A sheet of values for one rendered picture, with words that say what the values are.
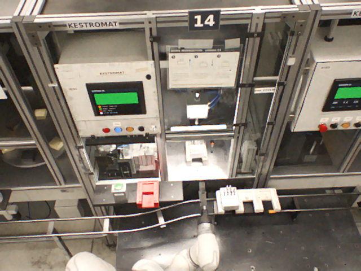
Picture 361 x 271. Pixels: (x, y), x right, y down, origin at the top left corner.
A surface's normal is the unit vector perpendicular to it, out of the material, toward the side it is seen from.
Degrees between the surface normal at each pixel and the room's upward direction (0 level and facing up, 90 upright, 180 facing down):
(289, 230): 0
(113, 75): 90
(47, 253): 0
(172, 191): 0
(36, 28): 90
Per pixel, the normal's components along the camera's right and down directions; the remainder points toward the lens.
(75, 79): 0.04, 0.76
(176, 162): -0.02, -0.65
